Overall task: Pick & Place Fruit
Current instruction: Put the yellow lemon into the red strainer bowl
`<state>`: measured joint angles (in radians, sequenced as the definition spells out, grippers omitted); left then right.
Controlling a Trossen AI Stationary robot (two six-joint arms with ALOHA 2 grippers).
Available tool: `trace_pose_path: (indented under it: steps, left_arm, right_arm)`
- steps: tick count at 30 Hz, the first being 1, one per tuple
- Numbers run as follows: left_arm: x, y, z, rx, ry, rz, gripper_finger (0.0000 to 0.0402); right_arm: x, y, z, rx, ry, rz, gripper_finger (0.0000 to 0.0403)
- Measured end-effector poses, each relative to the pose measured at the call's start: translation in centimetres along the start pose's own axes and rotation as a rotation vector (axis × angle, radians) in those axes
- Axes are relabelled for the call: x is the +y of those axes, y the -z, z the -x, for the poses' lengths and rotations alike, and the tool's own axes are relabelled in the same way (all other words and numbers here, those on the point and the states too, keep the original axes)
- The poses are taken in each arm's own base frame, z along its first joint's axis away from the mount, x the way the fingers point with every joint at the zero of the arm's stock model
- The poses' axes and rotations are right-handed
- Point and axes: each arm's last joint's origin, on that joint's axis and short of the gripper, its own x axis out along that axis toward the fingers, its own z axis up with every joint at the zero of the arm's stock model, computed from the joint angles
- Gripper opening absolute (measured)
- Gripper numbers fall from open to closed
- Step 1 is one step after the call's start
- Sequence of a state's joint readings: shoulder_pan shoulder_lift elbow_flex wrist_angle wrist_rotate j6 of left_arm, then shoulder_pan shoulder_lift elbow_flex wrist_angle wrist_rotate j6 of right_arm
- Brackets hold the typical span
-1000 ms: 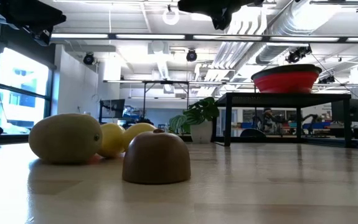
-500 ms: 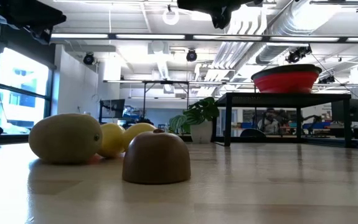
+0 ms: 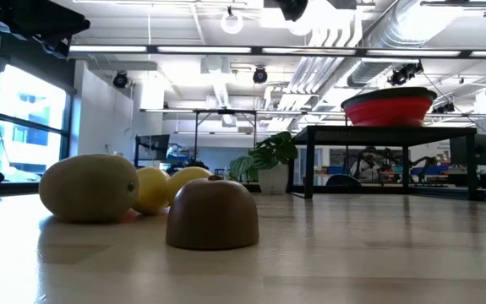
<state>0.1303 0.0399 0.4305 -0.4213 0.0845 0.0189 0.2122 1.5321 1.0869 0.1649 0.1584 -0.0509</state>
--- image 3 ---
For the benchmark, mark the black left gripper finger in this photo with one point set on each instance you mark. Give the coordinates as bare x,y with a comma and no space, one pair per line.
61,21

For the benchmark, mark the red collapsible bowl grey rim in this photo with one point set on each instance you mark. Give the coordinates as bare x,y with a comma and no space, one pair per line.
388,112

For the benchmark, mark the long ceiling light strip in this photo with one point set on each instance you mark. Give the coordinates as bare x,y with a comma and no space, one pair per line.
111,48

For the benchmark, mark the black ceiling spotlight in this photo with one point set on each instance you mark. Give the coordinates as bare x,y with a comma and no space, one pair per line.
120,79
403,74
260,75
443,107

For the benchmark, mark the striped-leaf plant in white pot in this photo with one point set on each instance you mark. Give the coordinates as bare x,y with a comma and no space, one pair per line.
274,152

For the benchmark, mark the black computer monitor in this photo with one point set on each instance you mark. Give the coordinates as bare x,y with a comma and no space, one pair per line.
154,145
485,150

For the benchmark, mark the black perforated metal stand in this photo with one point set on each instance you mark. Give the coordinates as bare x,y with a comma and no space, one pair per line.
386,136

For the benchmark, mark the olive green whole kiwi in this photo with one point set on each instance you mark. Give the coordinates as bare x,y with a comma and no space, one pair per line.
88,188

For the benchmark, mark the person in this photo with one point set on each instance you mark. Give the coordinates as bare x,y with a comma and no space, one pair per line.
367,169

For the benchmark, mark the black office chair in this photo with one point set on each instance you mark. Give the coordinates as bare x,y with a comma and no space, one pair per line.
343,180

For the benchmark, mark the brown kiwi half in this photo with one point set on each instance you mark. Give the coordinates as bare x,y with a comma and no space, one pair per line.
213,215

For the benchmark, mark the silver ceiling air duct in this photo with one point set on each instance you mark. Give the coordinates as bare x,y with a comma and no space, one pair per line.
394,29

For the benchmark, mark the black metal rack frame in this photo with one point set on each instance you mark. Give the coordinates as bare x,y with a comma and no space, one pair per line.
225,112

